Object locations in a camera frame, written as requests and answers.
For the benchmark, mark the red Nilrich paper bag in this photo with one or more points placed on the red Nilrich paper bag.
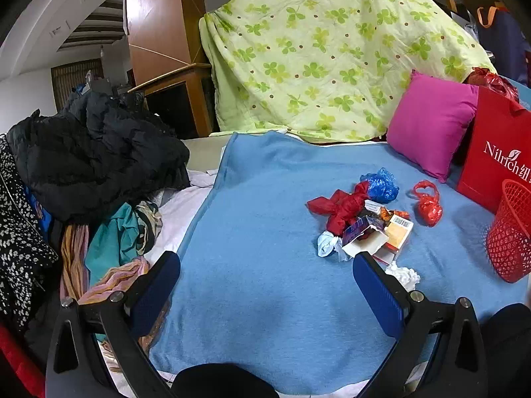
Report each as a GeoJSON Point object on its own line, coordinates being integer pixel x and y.
{"type": "Point", "coordinates": [499, 149]}

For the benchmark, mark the red mesh plastic basket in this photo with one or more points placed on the red mesh plastic basket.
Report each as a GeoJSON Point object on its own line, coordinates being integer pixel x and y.
{"type": "Point", "coordinates": [508, 240]}

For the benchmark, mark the white printed paper packet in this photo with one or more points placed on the white printed paper packet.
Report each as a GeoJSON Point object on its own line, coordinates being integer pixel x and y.
{"type": "Point", "coordinates": [374, 207]}

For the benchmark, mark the green clover pattern quilt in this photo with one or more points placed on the green clover pattern quilt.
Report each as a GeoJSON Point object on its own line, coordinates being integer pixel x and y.
{"type": "Point", "coordinates": [327, 70]}

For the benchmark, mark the magenta pillow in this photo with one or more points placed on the magenta pillow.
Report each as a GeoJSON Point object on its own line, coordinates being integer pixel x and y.
{"type": "Point", "coordinates": [430, 122]}

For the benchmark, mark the dark red crumpled plastic bag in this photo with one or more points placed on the dark red crumpled plastic bag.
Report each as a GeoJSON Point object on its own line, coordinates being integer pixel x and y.
{"type": "Point", "coordinates": [341, 208]}

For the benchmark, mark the blue crumpled plastic bag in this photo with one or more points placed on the blue crumpled plastic bag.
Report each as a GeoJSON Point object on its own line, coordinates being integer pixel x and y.
{"type": "Point", "coordinates": [382, 187]}

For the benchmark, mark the blue and silver carton box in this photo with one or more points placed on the blue and silver carton box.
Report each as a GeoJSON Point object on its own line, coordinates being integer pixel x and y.
{"type": "Point", "coordinates": [366, 234]}

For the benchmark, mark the teal garment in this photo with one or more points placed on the teal garment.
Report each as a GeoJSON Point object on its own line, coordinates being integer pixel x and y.
{"type": "Point", "coordinates": [130, 232]}

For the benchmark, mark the orange and white small box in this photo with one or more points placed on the orange and white small box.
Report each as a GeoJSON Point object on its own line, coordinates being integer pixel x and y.
{"type": "Point", "coordinates": [398, 232]}

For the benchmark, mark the white tissue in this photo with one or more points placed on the white tissue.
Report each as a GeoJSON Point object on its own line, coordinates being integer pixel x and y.
{"type": "Point", "coordinates": [408, 278]}

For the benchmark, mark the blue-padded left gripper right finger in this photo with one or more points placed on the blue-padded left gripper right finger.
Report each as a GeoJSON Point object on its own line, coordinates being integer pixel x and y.
{"type": "Point", "coordinates": [386, 297]}

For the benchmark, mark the red knotted plastic bag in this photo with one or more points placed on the red knotted plastic bag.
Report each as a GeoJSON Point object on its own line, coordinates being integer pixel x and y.
{"type": "Point", "coordinates": [428, 202]}

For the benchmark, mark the orange snack wrapper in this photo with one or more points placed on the orange snack wrapper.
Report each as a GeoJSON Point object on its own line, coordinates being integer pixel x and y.
{"type": "Point", "coordinates": [387, 214]}

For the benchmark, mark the navy bag with orange handles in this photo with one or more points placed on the navy bag with orange handles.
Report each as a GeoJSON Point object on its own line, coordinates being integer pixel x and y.
{"type": "Point", "coordinates": [500, 34]}

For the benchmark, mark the red shiny plastic bag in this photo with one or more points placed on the red shiny plastic bag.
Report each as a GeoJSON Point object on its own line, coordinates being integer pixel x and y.
{"type": "Point", "coordinates": [482, 76]}

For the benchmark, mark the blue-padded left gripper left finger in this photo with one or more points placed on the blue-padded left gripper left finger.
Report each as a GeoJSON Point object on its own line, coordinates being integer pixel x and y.
{"type": "Point", "coordinates": [150, 292]}

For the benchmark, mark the pink striped cloth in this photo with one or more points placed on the pink striped cloth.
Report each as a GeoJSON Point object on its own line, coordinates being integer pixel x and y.
{"type": "Point", "coordinates": [116, 279]}

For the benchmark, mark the light blue blanket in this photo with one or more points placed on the light blue blanket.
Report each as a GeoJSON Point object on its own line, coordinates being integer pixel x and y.
{"type": "Point", "coordinates": [252, 289]}

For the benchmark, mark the light blue plastic bag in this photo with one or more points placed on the light blue plastic bag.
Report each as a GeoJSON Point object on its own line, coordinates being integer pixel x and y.
{"type": "Point", "coordinates": [327, 243]}

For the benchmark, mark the brown wooden cabinet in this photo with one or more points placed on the brown wooden cabinet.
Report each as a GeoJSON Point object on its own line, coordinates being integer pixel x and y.
{"type": "Point", "coordinates": [169, 64]}

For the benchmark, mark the black puffy jacket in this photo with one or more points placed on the black puffy jacket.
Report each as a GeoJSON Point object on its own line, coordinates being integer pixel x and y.
{"type": "Point", "coordinates": [95, 155]}

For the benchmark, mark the black white floral garment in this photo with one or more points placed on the black white floral garment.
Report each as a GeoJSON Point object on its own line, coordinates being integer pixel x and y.
{"type": "Point", "coordinates": [29, 266]}

